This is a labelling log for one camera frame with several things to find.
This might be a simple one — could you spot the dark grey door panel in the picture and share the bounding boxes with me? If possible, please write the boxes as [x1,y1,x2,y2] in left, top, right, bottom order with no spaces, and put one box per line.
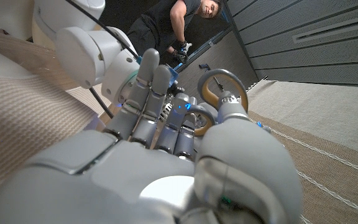
[175,29,259,103]

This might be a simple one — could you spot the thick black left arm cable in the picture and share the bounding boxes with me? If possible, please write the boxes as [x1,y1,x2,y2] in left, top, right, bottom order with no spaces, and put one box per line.
[88,86,114,119]

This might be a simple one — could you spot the thin black left wrist cable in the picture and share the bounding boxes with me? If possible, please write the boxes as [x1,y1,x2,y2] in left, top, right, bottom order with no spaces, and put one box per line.
[65,0,139,58]

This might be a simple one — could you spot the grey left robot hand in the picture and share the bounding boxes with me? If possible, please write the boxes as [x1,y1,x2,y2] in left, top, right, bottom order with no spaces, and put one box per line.
[159,83,273,135]

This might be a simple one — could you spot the long ribbed beige cloth strip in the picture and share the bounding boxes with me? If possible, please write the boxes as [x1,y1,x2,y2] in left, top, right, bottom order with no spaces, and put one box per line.
[0,74,98,206]

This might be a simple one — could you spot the grey yellow scissors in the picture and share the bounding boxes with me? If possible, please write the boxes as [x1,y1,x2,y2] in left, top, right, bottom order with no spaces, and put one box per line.
[185,68,250,137]

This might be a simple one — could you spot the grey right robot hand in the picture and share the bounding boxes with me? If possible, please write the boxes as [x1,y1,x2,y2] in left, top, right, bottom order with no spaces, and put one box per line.
[0,48,304,224]

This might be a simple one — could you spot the person in dark clothes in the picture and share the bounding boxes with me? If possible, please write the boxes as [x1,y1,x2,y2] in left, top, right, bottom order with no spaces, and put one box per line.
[126,0,225,65]

